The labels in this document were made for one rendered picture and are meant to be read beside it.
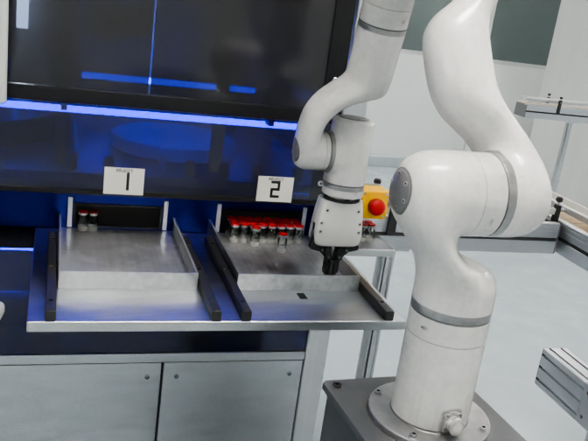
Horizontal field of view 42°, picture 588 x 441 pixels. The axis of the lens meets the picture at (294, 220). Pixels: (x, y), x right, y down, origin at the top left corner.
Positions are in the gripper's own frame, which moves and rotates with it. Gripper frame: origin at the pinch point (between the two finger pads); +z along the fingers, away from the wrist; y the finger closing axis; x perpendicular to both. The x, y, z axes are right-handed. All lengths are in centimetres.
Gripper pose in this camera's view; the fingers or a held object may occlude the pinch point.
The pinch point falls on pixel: (330, 267)
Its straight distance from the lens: 159.3
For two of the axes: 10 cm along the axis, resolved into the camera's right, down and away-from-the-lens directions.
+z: -1.3, 9.5, 2.9
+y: -9.5, -0.4, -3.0
